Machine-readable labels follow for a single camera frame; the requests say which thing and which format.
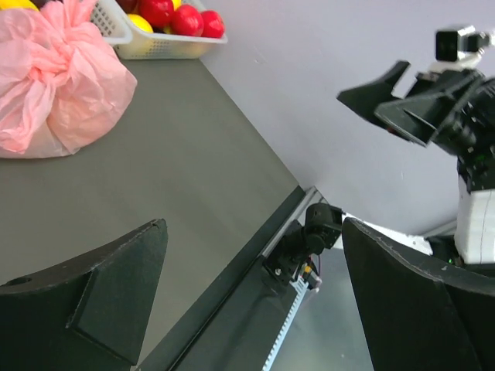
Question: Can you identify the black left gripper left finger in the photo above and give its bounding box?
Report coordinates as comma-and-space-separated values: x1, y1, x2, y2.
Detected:
1, 219, 168, 370

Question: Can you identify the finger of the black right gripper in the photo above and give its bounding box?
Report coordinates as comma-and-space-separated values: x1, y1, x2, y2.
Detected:
336, 60, 411, 128
374, 75, 483, 147

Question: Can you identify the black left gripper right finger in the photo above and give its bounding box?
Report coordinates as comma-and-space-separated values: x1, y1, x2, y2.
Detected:
342, 218, 494, 370

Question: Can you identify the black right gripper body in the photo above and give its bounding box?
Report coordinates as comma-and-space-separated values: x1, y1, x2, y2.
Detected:
428, 69, 494, 155

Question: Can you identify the pink plastic bag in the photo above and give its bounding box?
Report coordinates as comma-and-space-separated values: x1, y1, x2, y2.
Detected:
1, 1, 137, 159

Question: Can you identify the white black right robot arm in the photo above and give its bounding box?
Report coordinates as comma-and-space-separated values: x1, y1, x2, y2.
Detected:
337, 60, 494, 265

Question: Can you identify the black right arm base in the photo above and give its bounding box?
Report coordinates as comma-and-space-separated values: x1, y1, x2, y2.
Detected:
263, 203, 343, 290

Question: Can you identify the white right fruit basket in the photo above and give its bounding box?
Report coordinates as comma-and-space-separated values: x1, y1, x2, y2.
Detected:
117, 1, 227, 60

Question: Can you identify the white fruit basket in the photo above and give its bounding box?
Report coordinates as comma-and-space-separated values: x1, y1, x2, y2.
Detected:
117, 1, 227, 60
90, 0, 132, 46

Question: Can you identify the white left fruit basket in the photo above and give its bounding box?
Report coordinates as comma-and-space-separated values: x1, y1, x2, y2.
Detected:
90, 0, 132, 46

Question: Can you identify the red apple right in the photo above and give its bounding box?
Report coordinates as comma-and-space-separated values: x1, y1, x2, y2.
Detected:
201, 10, 225, 39

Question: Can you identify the red apple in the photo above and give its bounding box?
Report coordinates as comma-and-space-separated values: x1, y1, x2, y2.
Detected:
170, 4, 204, 37
201, 10, 225, 39
138, 0, 175, 28

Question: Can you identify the red apple middle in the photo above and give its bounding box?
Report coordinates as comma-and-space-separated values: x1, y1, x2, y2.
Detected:
170, 4, 204, 37

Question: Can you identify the red apple left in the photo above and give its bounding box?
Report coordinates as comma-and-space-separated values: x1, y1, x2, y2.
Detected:
138, 0, 175, 28

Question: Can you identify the yellow lemon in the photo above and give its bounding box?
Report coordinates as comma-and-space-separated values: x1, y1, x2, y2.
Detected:
128, 14, 153, 33

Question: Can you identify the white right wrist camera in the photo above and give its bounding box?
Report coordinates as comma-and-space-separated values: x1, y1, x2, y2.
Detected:
429, 25, 494, 73

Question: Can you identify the white slotted cable duct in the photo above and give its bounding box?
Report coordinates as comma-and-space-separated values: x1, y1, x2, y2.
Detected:
261, 277, 309, 371

